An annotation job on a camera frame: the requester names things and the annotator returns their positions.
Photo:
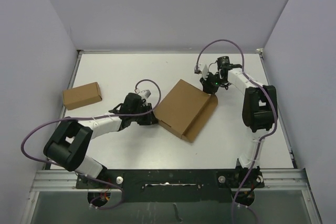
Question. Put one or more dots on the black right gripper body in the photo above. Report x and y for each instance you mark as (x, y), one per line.
(212, 83)

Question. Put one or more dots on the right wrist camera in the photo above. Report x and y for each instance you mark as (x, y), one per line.
(203, 70)

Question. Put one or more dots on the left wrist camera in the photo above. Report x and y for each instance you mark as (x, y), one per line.
(145, 94)

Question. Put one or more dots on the brown cardboard box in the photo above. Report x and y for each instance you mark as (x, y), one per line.
(185, 110)

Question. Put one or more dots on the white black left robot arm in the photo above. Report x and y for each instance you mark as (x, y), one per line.
(69, 143)

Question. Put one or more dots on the small folded cardboard box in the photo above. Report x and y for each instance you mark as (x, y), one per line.
(82, 96)

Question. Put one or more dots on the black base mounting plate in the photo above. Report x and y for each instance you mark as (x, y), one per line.
(179, 185)

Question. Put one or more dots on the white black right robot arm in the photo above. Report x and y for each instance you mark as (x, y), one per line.
(259, 111)

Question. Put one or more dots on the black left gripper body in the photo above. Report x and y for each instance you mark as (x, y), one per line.
(144, 119)

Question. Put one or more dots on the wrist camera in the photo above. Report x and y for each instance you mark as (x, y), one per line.
(145, 94)
(203, 70)

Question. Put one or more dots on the aluminium frame rail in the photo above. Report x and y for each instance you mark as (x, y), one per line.
(155, 138)

